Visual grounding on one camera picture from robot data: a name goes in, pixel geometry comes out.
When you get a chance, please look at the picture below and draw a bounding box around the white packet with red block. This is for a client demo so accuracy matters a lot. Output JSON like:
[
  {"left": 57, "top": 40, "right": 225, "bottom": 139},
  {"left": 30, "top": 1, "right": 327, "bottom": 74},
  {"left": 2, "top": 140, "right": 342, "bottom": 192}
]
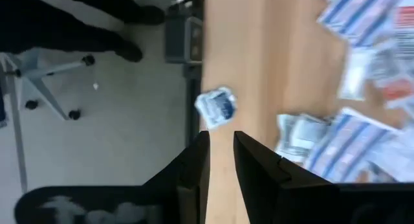
[
  {"left": 395, "top": 0, "right": 414, "bottom": 58},
  {"left": 384, "top": 77, "right": 414, "bottom": 103}
]

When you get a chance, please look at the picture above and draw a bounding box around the small black table-level camera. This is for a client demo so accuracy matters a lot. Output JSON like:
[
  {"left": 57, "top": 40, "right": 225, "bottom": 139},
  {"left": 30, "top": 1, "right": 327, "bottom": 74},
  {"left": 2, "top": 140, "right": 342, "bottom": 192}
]
[{"left": 164, "top": 14, "right": 204, "bottom": 65}]

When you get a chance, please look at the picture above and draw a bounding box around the white packet with navy block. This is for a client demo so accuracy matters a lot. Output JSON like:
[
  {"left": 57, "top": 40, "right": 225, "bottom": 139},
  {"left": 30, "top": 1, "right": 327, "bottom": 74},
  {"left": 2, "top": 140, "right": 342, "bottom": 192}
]
[{"left": 193, "top": 85, "right": 239, "bottom": 131}]

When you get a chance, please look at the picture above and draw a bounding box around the grey metal pole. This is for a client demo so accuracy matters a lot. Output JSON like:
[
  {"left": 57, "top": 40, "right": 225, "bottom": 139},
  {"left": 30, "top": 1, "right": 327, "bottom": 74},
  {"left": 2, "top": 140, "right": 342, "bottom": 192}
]
[{"left": 5, "top": 73, "right": 29, "bottom": 193}]

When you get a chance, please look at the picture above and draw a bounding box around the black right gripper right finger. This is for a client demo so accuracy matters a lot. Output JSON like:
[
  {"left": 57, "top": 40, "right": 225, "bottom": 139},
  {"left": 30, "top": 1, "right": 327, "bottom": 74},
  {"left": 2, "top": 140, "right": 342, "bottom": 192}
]
[{"left": 233, "top": 130, "right": 414, "bottom": 224}]

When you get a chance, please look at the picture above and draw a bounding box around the plain white packet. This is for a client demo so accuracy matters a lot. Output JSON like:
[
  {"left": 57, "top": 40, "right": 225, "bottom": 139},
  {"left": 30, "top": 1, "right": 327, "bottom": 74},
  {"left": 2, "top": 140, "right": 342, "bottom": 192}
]
[{"left": 337, "top": 50, "right": 373, "bottom": 101}]

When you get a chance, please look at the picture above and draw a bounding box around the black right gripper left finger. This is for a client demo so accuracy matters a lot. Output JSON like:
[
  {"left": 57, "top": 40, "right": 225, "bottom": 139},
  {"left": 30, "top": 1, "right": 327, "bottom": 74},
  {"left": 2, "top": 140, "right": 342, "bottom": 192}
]
[{"left": 14, "top": 130, "right": 212, "bottom": 224}]

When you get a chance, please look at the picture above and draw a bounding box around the grey office chair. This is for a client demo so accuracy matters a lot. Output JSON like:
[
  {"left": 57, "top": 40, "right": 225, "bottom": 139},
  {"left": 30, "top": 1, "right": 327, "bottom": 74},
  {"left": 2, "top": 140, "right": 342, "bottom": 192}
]
[{"left": 0, "top": 50, "right": 96, "bottom": 122}]

